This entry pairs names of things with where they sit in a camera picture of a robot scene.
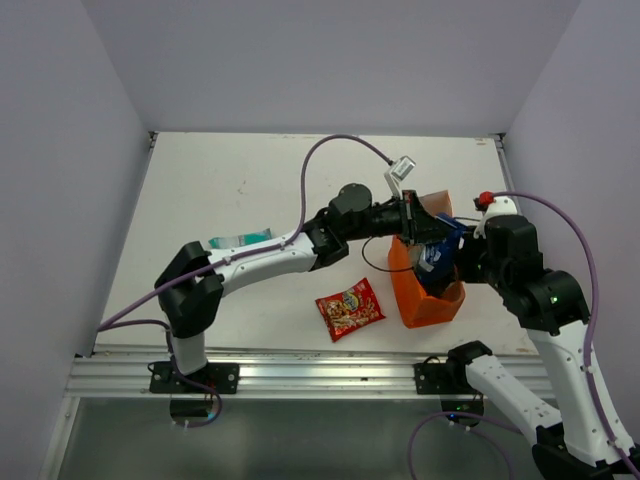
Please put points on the brown potato chips bag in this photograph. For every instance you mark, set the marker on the brown potato chips bag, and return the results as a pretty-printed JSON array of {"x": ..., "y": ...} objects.
[{"x": 436, "y": 284}]

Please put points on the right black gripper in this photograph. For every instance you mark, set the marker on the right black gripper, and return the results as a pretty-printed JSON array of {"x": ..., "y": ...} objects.
[{"x": 470, "y": 242}]

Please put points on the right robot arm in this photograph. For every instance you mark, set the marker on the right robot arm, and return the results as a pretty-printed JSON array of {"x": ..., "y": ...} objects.
[{"x": 578, "y": 438}]

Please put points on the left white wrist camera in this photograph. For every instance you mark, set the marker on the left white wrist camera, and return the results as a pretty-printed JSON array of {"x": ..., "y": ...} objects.
[{"x": 397, "y": 172}]

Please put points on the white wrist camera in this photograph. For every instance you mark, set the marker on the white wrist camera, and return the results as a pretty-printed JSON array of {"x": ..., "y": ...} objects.
[
  {"x": 397, "y": 172},
  {"x": 492, "y": 205}
]

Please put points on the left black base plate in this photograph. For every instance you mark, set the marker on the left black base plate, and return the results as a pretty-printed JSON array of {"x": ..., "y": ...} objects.
[{"x": 222, "y": 377}]

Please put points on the orange paper bag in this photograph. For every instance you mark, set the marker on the orange paper bag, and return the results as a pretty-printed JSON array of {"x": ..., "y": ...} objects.
[{"x": 417, "y": 308}]

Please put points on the aluminium mounting rail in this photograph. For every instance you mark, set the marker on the aluminium mounting rail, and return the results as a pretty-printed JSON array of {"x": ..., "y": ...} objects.
[{"x": 121, "y": 372}]

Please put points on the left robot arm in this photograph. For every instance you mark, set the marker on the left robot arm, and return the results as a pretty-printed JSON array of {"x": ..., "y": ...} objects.
[{"x": 196, "y": 280}]

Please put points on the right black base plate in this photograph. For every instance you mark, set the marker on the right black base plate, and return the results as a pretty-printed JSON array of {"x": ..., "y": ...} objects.
[{"x": 434, "y": 377}]

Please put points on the red snack packet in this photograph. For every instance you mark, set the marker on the red snack packet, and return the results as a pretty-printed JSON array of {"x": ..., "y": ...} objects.
[{"x": 350, "y": 310}]

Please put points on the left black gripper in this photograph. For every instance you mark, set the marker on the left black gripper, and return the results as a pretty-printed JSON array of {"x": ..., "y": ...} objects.
[{"x": 417, "y": 226}]

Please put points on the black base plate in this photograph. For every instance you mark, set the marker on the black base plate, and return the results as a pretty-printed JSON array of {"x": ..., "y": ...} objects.
[
  {"x": 434, "y": 377},
  {"x": 222, "y": 377}
]

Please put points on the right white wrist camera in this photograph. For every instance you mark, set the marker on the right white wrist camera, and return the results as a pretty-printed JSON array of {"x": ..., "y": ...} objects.
[{"x": 492, "y": 205}]

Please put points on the teal snack packet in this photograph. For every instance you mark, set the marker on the teal snack packet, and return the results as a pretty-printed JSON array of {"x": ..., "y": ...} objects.
[{"x": 241, "y": 240}]

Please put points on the blue snack packet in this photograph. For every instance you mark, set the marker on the blue snack packet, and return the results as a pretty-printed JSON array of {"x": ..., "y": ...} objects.
[{"x": 436, "y": 262}]

